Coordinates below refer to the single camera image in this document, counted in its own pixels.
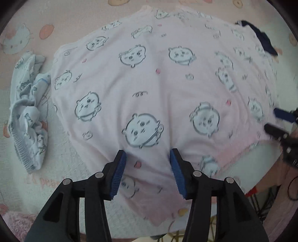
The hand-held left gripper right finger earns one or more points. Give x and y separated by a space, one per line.
178 174

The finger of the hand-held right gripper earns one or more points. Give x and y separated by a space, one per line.
277 131
282 114

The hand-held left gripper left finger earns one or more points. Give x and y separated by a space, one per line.
118 174

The pink cartoon print pants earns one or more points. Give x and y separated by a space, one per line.
151 93

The pink fluffy robe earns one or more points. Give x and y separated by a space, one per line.
284 209

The navy blue cloth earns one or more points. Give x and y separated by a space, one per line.
263 38

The pink and white printed blanket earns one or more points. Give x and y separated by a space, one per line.
14 197

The white cartoon print garment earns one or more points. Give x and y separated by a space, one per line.
25 121

